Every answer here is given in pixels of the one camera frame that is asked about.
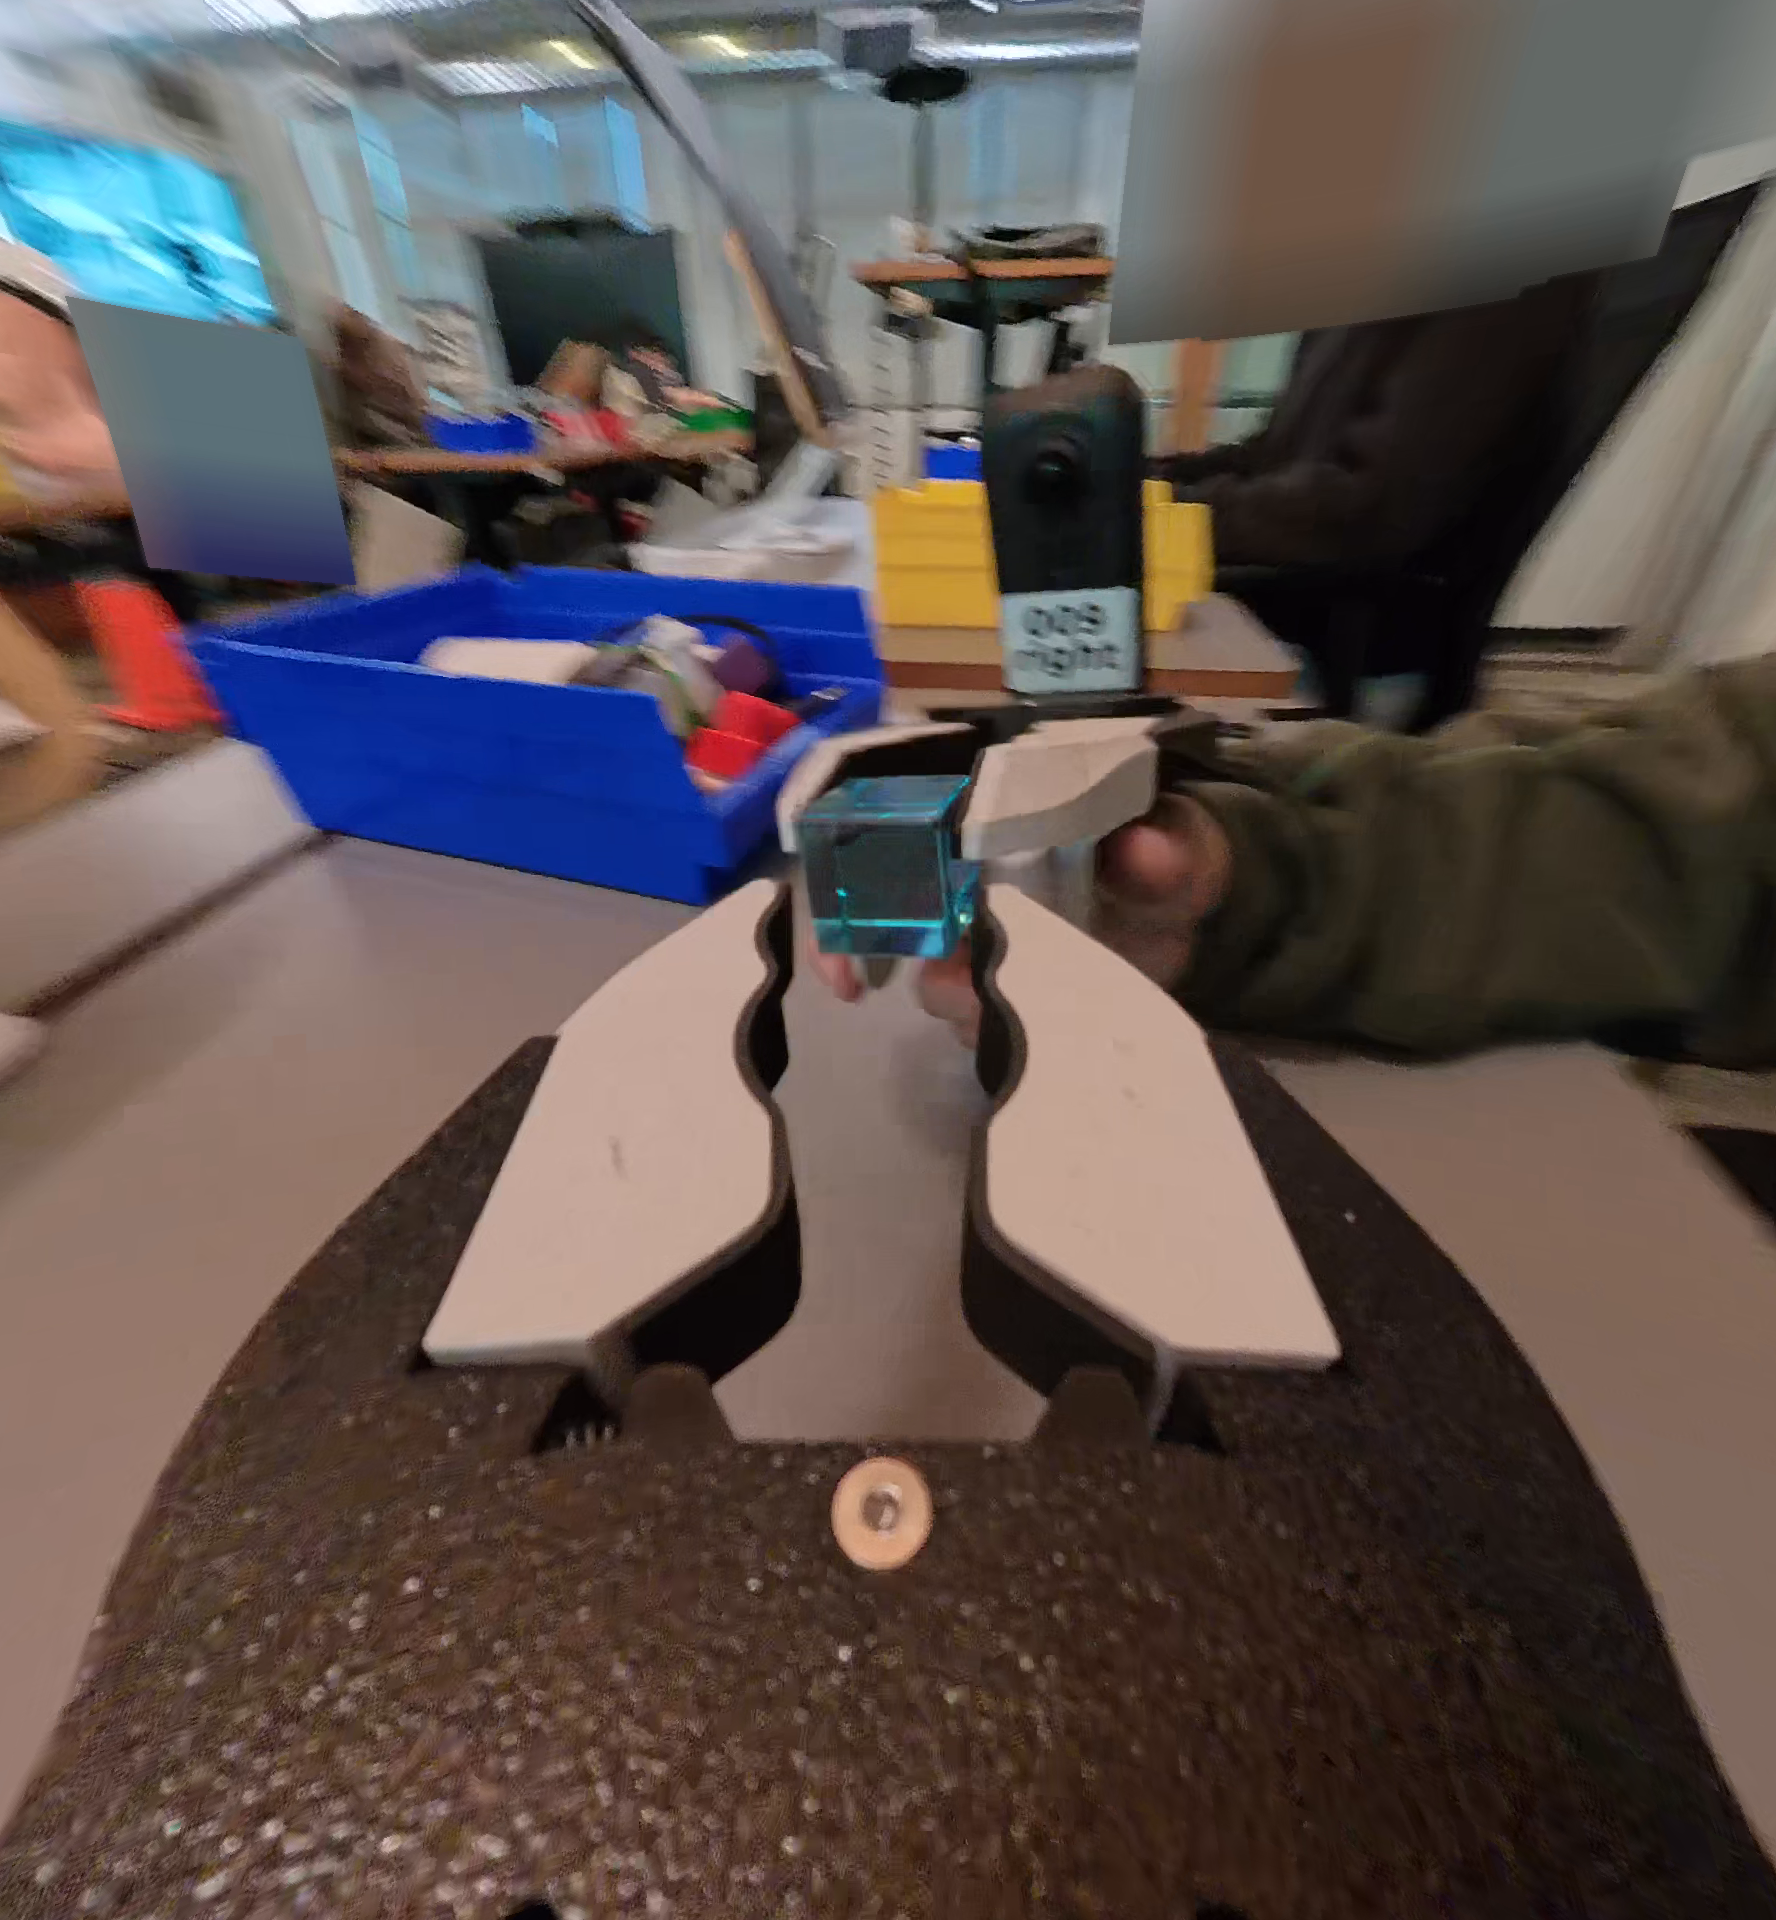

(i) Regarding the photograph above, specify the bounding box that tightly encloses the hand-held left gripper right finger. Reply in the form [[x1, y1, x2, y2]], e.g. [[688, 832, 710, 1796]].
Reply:
[[960, 885, 1344, 1426]]

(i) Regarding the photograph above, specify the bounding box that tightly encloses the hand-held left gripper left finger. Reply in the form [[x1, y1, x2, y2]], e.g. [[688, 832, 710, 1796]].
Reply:
[[421, 876, 803, 1397]]

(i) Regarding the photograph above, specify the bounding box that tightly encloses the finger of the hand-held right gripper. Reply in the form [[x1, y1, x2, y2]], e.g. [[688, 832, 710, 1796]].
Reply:
[[776, 723, 980, 856], [970, 716, 1163, 863]]

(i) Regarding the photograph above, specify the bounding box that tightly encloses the clear cyan cube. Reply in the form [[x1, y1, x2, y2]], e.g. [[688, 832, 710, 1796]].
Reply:
[[798, 777, 987, 961]]

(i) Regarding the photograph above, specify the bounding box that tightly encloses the large blue bin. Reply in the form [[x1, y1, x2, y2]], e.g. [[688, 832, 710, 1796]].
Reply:
[[186, 565, 887, 907]]

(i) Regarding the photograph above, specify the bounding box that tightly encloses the person's right forearm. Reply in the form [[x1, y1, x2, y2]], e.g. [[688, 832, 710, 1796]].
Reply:
[[1173, 614, 1776, 1069]]

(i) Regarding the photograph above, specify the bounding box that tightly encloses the person's right hand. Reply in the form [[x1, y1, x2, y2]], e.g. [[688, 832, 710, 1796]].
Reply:
[[810, 787, 1236, 1050]]

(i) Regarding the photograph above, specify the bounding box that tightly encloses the red plastic piece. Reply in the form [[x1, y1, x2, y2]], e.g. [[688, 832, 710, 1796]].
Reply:
[[685, 692, 800, 794]]

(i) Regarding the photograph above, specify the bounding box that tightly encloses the yellow bin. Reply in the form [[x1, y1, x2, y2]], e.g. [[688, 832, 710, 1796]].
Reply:
[[874, 476, 1217, 631]]

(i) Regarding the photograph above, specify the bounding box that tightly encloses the wooden workbench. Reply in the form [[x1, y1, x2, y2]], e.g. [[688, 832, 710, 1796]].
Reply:
[[881, 599, 1301, 704]]

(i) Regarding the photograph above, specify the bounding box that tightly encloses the wooden standing desk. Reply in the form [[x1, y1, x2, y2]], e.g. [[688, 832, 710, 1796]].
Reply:
[[850, 224, 1116, 391]]

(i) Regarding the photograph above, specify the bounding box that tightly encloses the black monitor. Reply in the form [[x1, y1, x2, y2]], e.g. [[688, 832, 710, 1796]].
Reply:
[[475, 224, 688, 391]]

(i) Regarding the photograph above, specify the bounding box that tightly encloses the black office chair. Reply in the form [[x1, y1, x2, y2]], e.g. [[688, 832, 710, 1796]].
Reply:
[[1489, 165, 1776, 646]]

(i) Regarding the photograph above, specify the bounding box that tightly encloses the orange traffic cone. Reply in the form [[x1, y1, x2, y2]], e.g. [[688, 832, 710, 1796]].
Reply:
[[78, 581, 222, 733]]

